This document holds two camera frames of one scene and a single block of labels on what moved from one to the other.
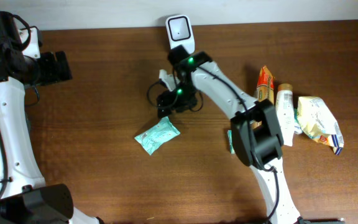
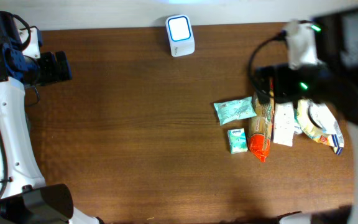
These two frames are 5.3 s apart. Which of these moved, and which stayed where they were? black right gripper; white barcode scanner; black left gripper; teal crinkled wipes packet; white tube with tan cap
Moved: black right gripper; teal crinkled wipes packet
Stayed: white tube with tan cap; black left gripper; white barcode scanner
